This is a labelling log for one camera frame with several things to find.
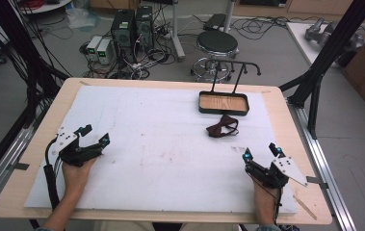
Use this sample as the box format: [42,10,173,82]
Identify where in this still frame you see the grey tape piece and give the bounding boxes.
[6,162,30,171]
[305,175,329,190]

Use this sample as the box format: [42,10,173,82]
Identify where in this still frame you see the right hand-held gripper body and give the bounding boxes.
[244,156,309,190]

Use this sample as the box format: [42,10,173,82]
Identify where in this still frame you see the black computer tower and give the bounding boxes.
[110,9,137,64]
[135,4,155,52]

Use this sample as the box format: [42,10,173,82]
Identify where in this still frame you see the white foam mat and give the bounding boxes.
[23,85,299,216]

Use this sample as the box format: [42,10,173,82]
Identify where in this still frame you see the white power supply unit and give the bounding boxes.
[96,38,113,66]
[86,35,103,62]

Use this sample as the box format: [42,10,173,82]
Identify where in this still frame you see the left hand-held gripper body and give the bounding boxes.
[50,126,104,168]

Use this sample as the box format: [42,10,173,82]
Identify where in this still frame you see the black floor cables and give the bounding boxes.
[229,15,323,41]

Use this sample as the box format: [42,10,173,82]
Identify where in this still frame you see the black round stool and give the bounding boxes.
[189,30,241,84]

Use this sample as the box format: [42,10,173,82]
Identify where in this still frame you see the thick black gripper cable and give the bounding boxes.
[43,137,62,213]

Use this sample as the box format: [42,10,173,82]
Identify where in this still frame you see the black frame with cables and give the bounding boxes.
[0,0,72,129]

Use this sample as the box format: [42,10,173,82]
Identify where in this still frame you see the flat black device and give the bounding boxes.
[203,13,227,32]

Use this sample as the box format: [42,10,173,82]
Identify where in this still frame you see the grey table leg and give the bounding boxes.
[169,0,187,63]

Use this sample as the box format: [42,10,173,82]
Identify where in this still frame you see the tangle of floor cables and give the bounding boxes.
[80,41,178,81]

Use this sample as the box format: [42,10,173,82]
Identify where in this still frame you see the grey device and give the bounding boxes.
[304,17,365,52]

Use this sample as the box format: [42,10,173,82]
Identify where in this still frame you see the black metal frame post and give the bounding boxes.
[278,0,365,141]

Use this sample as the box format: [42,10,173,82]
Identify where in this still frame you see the thin wooden stick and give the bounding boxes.
[292,194,319,221]

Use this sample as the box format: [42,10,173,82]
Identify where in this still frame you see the round white table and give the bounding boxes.
[19,0,73,15]

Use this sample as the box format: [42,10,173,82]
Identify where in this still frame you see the aluminium rail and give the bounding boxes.
[287,99,357,231]
[0,124,37,216]

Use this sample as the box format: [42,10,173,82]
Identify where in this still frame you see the dark red bow tie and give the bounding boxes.
[205,115,240,139]

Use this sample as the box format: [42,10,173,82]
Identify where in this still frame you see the person's left hand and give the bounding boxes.
[61,157,98,199]

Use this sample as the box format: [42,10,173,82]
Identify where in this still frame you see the black stand with wooden tray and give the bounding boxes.
[197,59,263,116]

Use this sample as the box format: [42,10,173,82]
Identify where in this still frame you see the person's lap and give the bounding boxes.
[92,220,241,231]

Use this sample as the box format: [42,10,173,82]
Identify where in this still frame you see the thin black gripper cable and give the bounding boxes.
[247,171,284,225]

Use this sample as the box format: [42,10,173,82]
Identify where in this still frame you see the person's right hand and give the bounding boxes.
[252,178,284,224]

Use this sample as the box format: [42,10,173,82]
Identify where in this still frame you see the white metal post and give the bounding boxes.
[222,0,237,33]

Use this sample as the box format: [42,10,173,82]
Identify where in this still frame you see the clear plastic bag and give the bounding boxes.
[65,6,102,32]

